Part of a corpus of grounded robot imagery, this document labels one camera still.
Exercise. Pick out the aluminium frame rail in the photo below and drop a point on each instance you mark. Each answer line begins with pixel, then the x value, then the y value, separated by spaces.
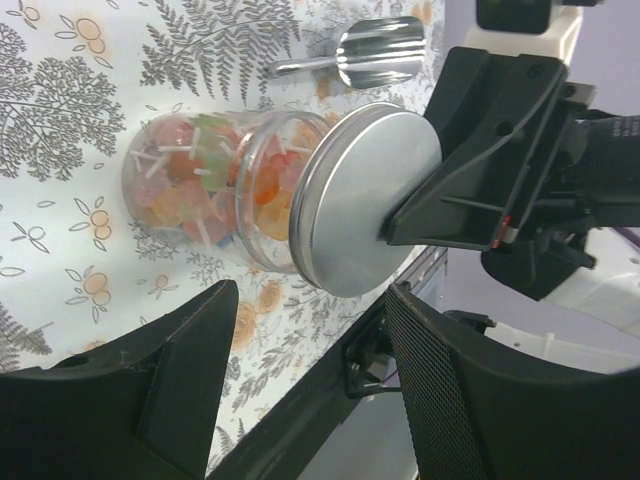
pixel 425 277

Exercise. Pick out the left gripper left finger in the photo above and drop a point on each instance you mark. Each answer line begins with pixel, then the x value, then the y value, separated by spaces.
pixel 143 406

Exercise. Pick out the clear glass jar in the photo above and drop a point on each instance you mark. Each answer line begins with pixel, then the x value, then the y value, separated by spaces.
pixel 219 185

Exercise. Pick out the floral table mat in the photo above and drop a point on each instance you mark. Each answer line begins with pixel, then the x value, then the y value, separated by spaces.
pixel 78 78

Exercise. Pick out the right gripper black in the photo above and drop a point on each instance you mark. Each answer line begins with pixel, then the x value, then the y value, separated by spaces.
pixel 528 170

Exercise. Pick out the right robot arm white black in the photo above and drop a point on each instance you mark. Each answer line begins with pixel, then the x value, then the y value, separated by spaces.
pixel 610 293

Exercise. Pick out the metal candy scoop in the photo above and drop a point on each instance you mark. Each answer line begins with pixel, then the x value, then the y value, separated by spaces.
pixel 369 54

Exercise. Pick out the round metal jar lid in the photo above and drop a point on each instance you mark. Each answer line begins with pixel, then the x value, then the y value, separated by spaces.
pixel 362 170

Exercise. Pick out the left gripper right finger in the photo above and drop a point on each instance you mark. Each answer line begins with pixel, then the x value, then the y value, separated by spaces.
pixel 478 409

